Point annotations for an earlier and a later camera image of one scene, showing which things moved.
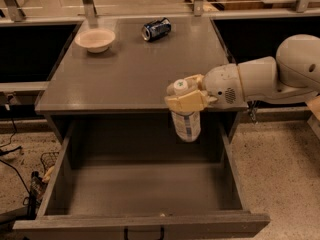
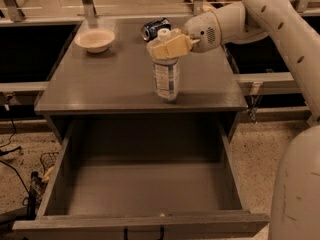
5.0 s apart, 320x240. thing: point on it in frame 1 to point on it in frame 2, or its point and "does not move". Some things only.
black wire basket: [48, 160] does not move
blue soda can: [156, 29] does not move
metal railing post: [16, 13] does not move
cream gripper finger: [190, 102] to [171, 46]
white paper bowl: [96, 40] does not move
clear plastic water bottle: [187, 126] to [165, 71]
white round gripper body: [222, 84] to [201, 31]
